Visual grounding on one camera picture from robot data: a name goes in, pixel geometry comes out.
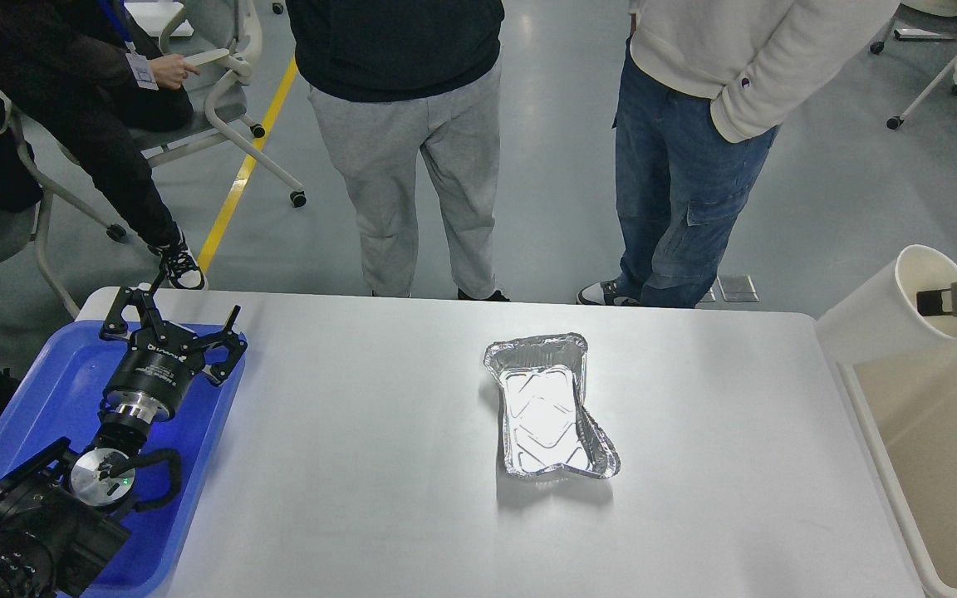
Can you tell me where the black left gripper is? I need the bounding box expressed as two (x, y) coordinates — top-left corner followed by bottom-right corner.
(99, 270), (248, 423)

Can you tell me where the white paper cup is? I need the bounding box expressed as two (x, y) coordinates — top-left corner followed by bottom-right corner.
(814, 243), (957, 365)

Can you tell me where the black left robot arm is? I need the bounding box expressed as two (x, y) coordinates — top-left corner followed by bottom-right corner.
(0, 287), (249, 597)

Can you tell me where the blue plastic tray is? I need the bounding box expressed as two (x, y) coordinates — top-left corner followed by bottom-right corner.
(0, 321), (246, 597)

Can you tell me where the beige plastic bin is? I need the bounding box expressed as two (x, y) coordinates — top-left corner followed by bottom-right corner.
(841, 341), (957, 597)

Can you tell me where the grey chair at left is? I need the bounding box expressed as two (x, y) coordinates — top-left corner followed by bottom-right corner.
(0, 90), (128, 317)

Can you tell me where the person in black trousers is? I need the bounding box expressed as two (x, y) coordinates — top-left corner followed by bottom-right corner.
(0, 1), (206, 289)

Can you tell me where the chair base at top right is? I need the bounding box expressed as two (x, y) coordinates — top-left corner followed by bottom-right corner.
(869, 17), (957, 130)

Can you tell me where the grey office chair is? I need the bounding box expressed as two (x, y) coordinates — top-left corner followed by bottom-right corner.
(123, 1), (307, 208)

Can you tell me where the person in grey sweatpants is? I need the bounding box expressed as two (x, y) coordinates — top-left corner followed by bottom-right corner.
(285, 1), (506, 301)

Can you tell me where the person in blue jeans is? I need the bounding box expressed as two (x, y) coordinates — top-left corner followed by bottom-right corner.
(577, 1), (897, 309)

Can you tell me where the crumpled aluminium foil tray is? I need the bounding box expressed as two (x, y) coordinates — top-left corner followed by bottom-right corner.
(483, 332), (621, 479)

